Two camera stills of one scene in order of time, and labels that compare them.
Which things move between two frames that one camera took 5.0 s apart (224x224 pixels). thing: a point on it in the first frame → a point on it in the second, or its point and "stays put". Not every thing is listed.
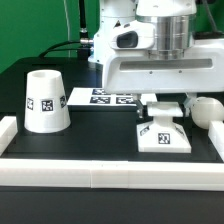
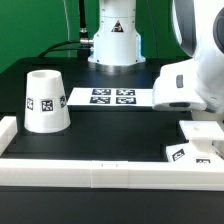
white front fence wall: (63, 173) stays put
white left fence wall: (8, 129) stays put
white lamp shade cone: (46, 107) stays put
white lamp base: (162, 134) → (205, 143)
